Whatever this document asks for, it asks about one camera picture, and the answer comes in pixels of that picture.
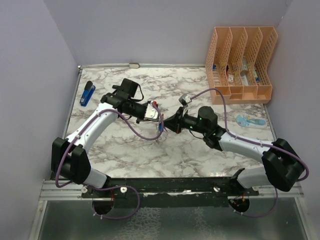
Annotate red handled keyring with rings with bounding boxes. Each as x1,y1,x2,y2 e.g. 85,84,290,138
155,119,168,144

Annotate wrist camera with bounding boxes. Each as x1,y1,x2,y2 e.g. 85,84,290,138
178,94,192,106
144,103,159,122

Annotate light blue packaged item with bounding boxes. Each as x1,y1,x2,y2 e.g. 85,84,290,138
235,115,268,129

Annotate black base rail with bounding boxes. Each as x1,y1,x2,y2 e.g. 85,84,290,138
81,177,259,209

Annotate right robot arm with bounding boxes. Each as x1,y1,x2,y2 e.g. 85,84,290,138
163,106,306,196

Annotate peach desk file organizer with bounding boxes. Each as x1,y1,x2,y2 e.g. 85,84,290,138
205,26,278,105

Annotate blue stapler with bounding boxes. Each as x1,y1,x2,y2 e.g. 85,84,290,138
79,80,96,107

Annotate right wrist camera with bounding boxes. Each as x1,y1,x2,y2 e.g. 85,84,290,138
178,94,192,106

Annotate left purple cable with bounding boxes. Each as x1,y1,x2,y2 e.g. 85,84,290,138
55,102,166,220

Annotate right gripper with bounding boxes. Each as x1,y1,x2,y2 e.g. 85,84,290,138
161,107,208,135

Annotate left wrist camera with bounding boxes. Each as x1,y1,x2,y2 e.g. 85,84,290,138
144,103,159,122

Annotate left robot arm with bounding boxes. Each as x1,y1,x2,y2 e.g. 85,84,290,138
51,78,164,198

